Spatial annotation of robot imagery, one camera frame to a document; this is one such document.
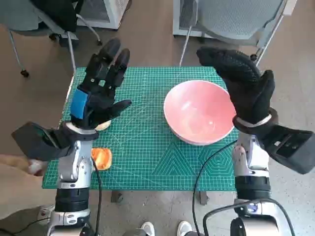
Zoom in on right black gloved robot hand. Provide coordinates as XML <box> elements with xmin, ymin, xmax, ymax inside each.
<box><xmin>196</xmin><ymin>47</ymin><xmax>276</xmax><ymax>125</ymax></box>

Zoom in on left bare black robot hand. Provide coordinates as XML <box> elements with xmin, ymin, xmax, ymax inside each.
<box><xmin>70</xmin><ymin>38</ymin><xmax>132</xmax><ymax>130</ymax></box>

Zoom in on round toy bread bun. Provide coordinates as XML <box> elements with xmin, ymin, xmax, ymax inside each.
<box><xmin>94</xmin><ymin>119</ymin><xmax>111</xmax><ymax>131</ymax></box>

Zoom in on pink bowl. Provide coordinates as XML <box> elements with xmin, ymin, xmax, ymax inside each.
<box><xmin>163</xmin><ymin>80</ymin><xmax>238</xmax><ymax>147</ymax></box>

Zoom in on square golden toy bread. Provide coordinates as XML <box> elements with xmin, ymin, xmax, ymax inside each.
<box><xmin>91</xmin><ymin>147</ymin><xmax>113</xmax><ymax>171</ymax></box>

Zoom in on grey mesh chair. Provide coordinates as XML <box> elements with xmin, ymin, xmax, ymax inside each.
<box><xmin>178</xmin><ymin>0</ymin><xmax>293</xmax><ymax>67</ymax></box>

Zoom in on green cutting mat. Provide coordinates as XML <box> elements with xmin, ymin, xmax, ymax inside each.
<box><xmin>41</xmin><ymin>66</ymin><xmax>238</xmax><ymax>191</ymax></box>

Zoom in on white mesh cabinet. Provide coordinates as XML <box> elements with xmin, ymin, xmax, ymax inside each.
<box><xmin>76</xmin><ymin>0</ymin><xmax>132</xmax><ymax>30</ymax></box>
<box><xmin>172</xmin><ymin>0</ymin><xmax>208</xmax><ymax>39</ymax></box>

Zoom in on black jacket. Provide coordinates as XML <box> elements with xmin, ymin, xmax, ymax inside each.
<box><xmin>31</xmin><ymin>0</ymin><xmax>85</xmax><ymax>32</ymax></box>

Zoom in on person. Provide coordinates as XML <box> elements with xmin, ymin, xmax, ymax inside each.
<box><xmin>0</xmin><ymin>153</ymin><xmax>56</xmax><ymax>236</ymax></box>

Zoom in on grey chair with metal legs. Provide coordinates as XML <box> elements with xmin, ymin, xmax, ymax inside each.
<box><xmin>0</xmin><ymin>0</ymin><xmax>103</xmax><ymax>77</ymax></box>

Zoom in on white shoe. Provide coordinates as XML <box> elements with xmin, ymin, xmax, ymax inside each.
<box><xmin>177</xmin><ymin>220</ymin><xmax>193</xmax><ymax>236</ymax></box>
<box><xmin>140</xmin><ymin>221</ymin><xmax>156</xmax><ymax>236</ymax></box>

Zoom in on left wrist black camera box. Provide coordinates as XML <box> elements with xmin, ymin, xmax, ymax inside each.
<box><xmin>11</xmin><ymin>121</ymin><xmax>76</xmax><ymax>162</ymax></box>

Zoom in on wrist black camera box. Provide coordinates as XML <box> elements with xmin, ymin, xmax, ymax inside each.
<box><xmin>11</xmin><ymin>121</ymin><xmax>76</xmax><ymax>162</ymax></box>
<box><xmin>258</xmin><ymin>124</ymin><xmax>315</xmax><ymax>175</ymax></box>

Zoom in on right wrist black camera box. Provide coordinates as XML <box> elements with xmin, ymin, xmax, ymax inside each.
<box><xmin>258</xmin><ymin>124</ymin><xmax>315</xmax><ymax>175</ymax></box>

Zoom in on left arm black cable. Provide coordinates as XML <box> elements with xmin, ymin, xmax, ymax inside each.
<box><xmin>91</xmin><ymin>158</ymin><xmax>103</xmax><ymax>236</ymax></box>

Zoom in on grey table leg bracket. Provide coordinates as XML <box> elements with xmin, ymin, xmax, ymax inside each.
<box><xmin>198</xmin><ymin>191</ymin><xmax>210</xmax><ymax>205</ymax></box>
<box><xmin>111</xmin><ymin>191</ymin><xmax>124</xmax><ymax>204</ymax></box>

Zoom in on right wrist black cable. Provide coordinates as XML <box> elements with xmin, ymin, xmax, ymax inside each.
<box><xmin>192</xmin><ymin>140</ymin><xmax>238</xmax><ymax>236</ymax></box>

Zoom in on right shoulder black cable loop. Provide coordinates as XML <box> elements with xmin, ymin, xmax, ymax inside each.
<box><xmin>203</xmin><ymin>199</ymin><xmax>295</xmax><ymax>236</ymax></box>

